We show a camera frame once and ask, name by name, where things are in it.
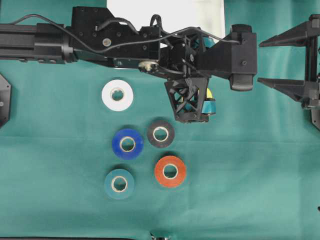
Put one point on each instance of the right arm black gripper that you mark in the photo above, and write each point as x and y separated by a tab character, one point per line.
305	35

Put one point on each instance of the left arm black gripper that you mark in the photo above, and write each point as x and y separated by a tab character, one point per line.
175	60

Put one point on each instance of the yellow tape roll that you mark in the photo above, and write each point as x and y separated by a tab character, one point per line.
209	104

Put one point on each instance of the black tape roll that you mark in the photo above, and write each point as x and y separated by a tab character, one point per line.
160	133

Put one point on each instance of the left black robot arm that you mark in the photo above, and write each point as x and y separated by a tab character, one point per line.
97	36

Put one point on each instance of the white plastic tray case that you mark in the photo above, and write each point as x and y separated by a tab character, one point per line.
209	15

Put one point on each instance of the white tape roll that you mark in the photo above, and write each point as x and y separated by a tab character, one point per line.
117	95

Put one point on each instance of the blue tape roll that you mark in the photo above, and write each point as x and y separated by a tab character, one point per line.
127	144

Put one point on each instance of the orange tape roll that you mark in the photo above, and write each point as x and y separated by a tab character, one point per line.
170	171

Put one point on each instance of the teal green tape roll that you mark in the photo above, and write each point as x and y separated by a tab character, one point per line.
119	184

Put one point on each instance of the green table cloth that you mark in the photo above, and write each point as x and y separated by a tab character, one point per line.
253	170

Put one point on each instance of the metal clamp at table edge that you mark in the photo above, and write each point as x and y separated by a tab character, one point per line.
156	235

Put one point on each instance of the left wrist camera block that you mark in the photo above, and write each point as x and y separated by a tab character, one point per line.
232	61

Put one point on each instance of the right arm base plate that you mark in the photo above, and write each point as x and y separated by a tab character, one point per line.
315	117

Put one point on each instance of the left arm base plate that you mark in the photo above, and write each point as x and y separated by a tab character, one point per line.
5	100

